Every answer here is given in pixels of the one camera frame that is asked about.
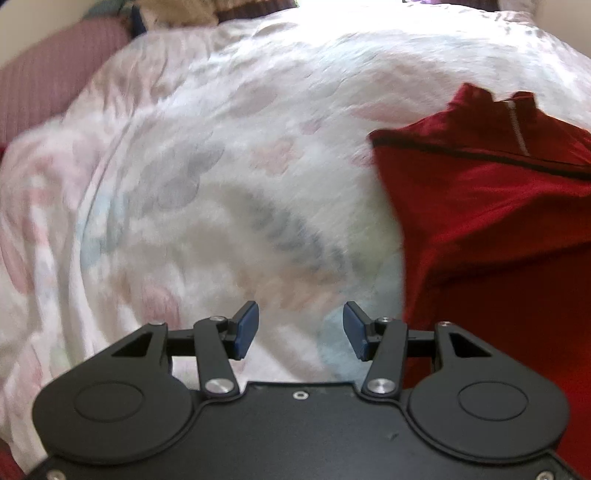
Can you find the brown plush toy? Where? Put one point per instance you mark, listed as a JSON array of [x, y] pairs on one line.
[[180, 10]]

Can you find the maroon striped cushion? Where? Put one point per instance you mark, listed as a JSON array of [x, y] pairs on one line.
[[51, 74]]

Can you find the brown patterned curtain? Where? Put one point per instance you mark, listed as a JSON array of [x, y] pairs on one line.
[[256, 8]]

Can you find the floral white blanket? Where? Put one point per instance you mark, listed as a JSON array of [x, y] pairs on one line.
[[198, 184]]

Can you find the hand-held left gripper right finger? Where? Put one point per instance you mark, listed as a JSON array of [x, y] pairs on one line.
[[356, 328]]

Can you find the red zip-neck garment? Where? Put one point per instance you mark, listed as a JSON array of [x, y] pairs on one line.
[[498, 240]]

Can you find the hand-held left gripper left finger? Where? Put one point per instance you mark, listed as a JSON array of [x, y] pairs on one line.
[[244, 328]]

